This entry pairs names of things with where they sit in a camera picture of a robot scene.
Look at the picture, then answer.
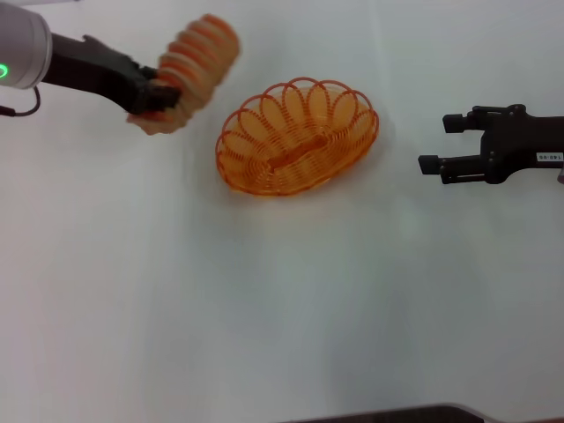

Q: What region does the orange plastic woven basket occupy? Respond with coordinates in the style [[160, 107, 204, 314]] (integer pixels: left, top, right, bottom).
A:
[[214, 77, 380, 198]]

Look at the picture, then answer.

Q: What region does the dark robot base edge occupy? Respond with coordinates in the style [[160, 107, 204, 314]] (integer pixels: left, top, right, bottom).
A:
[[281, 402, 500, 423]]

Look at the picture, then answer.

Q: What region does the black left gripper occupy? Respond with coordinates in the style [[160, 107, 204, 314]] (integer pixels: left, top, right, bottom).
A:
[[42, 33, 182, 115]]

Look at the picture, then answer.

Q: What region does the orange striped bread loaf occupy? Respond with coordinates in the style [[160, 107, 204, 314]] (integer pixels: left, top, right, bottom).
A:
[[126, 12, 241, 136]]

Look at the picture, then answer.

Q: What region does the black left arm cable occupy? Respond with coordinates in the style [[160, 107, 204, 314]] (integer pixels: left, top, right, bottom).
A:
[[0, 85, 42, 118]]

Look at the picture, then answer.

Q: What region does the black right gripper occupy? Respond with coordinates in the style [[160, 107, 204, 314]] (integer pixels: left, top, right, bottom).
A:
[[417, 103, 564, 186]]

